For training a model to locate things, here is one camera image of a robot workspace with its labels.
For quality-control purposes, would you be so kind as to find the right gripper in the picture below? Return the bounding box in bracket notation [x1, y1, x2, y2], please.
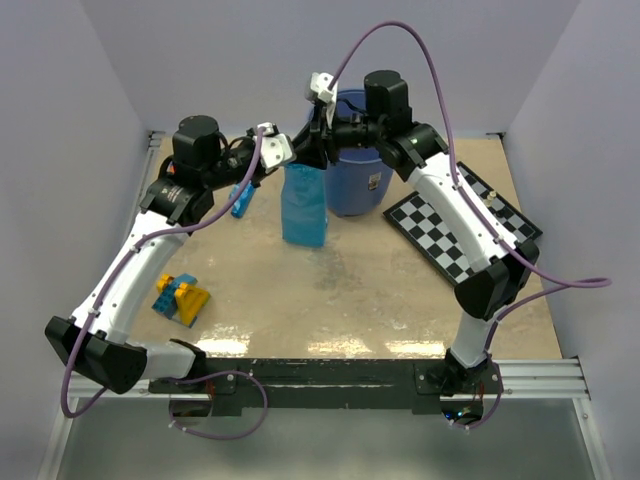
[290, 102, 385, 170]

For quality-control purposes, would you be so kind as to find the blue trash bag roll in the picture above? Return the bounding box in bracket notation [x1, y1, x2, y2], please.
[230, 183, 255, 219]

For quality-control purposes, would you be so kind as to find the single blue trash bag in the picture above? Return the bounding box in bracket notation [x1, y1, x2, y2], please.
[280, 164, 328, 248]

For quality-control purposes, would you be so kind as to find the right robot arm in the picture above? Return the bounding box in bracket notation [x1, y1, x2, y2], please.
[293, 70, 539, 394]

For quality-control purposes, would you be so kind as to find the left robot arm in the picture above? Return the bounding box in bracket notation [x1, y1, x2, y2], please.
[45, 115, 290, 398]

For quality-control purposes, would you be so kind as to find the blue plastic trash bin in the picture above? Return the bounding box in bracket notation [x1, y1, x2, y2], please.
[305, 88, 396, 217]

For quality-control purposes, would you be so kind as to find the black white chessboard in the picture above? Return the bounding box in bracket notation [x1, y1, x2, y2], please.
[384, 155, 542, 286]

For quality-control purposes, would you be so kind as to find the yellow blue toy block pile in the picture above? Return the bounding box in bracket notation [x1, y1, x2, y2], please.
[152, 274, 211, 328]

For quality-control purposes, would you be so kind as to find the white chess piece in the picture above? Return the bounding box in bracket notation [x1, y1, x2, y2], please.
[484, 190, 497, 207]

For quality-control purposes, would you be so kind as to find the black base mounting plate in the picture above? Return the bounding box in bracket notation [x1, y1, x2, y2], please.
[150, 358, 503, 419]

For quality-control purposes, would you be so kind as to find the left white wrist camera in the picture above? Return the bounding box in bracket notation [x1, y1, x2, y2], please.
[257, 122, 296, 174]

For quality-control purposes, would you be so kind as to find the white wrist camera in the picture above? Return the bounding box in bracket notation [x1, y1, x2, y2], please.
[305, 72, 337, 125]
[257, 122, 296, 174]

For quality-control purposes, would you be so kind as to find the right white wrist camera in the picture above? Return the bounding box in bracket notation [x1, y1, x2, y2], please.
[305, 72, 337, 125]

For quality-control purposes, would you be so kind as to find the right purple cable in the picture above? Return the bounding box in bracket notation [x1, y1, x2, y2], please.
[329, 20, 612, 431]

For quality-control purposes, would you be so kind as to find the aluminium frame rail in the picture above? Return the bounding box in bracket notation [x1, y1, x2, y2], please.
[67, 359, 590, 402]

